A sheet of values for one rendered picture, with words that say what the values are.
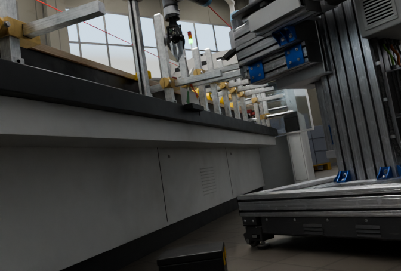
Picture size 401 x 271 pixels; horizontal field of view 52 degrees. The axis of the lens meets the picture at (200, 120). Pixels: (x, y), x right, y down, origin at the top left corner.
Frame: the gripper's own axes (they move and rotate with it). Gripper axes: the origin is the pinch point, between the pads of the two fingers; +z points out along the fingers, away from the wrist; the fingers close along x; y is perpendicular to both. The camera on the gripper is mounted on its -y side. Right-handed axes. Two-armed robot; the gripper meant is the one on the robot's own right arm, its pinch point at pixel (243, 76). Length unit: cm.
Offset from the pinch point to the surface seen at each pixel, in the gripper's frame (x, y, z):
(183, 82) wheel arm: -26.5, -24.1, 2.2
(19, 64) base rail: -130, -27, 13
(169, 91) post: -30.7, -30.6, 5.9
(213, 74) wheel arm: -26.5, -8.3, 1.8
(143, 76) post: -57, -30, 3
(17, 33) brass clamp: -129, -29, 4
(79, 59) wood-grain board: -73, -50, -6
